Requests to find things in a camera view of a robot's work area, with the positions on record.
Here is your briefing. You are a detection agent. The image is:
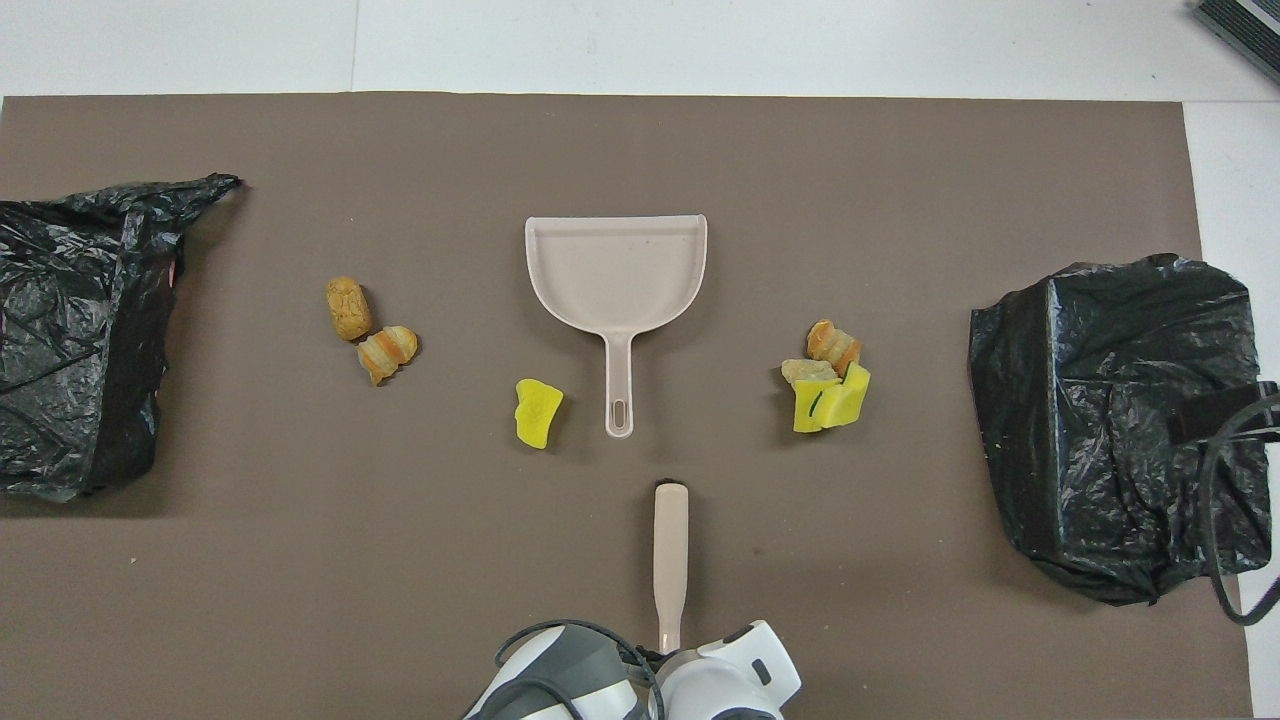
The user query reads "wavy yellow sponge piece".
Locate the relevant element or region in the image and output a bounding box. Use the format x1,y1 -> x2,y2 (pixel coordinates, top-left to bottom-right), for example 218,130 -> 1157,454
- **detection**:
514,378 -> 565,450

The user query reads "striped croissant piece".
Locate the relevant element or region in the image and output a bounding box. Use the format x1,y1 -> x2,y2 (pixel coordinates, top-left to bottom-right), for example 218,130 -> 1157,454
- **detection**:
806,319 -> 863,377
357,325 -> 420,386

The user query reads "brown paper table mat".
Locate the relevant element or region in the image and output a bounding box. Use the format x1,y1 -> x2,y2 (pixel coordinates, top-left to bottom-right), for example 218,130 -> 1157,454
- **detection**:
0,93 -> 1253,720

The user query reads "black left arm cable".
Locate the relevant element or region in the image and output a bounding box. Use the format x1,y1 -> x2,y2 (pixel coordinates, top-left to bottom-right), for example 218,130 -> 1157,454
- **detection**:
465,618 -> 666,720

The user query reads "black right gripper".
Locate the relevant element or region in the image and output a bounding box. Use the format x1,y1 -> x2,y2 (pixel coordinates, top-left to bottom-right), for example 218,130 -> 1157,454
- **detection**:
1168,380 -> 1280,444

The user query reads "brown oval bread roll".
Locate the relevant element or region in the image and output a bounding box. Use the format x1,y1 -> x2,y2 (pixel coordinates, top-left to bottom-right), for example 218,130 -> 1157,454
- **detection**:
325,276 -> 373,343

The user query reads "yellow green scouring sponge piece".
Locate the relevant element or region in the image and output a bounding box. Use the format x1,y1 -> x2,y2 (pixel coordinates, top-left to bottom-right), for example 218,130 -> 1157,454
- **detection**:
792,378 -> 843,434
820,362 -> 872,429

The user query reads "grey ribbed device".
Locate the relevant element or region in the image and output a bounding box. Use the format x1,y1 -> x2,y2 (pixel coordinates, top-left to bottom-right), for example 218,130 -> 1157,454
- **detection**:
1193,0 -> 1280,84

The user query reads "beige brush with black bristles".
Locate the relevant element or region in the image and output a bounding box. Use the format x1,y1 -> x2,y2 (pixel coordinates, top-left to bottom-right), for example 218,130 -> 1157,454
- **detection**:
652,480 -> 691,655

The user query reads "black bag lined bin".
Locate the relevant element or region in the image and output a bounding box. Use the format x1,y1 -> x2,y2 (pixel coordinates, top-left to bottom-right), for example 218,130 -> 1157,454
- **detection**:
968,253 -> 1273,607
0,173 -> 243,503

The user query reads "beige plastic dustpan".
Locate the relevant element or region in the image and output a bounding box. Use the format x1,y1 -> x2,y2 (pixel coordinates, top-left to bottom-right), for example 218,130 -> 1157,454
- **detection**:
524,214 -> 709,441

